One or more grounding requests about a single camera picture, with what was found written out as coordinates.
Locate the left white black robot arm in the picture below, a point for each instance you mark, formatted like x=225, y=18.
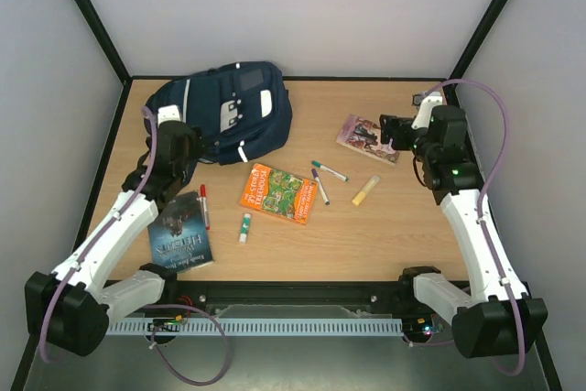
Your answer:
x=73, y=306

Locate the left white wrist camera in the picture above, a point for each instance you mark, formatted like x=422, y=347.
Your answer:
x=168, y=113

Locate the green white glue stick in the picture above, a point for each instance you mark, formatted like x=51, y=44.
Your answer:
x=245, y=227

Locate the pink purple paperback book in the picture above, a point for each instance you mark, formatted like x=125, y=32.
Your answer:
x=364, y=136

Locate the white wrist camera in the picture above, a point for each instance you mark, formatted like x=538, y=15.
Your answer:
x=168, y=113
x=425, y=104

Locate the orange treehouse book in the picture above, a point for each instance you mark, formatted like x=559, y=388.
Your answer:
x=280, y=194

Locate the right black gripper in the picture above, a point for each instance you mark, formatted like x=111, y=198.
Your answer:
x=394, y=130

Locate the purple capped marker pen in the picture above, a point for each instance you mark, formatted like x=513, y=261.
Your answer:
x=322, y=191

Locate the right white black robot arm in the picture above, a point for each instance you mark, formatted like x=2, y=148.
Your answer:
x=497, y=316

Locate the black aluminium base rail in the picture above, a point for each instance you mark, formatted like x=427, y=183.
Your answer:
x=377, y=297

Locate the dark Wuthering Heights book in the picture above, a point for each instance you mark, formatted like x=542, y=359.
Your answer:
x=178, y=237

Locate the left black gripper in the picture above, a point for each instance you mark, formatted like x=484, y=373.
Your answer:
x=197, y=139

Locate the light blue slotted cable duct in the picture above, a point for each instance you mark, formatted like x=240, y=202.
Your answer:
x=241, y=327

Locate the red marker pen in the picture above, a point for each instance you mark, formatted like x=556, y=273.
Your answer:
x=204, y=207

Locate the yellow highlighter pen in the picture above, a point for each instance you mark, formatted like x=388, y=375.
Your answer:
x=364, y=191

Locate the green capped marker pen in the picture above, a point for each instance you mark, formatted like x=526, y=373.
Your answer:
x=330, y=170

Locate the black frame post left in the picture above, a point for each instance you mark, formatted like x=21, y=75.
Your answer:
x=103, y=39

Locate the black frame post right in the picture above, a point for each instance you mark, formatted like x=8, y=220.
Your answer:
x=479, y=35

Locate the black frame post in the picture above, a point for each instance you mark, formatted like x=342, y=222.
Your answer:
x=479, y=35
x=103, y=39

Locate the navy blue student backpack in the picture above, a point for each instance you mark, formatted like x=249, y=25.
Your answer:
x=242, y=109

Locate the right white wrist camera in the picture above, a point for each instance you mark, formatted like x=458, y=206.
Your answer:
x=425, y=104

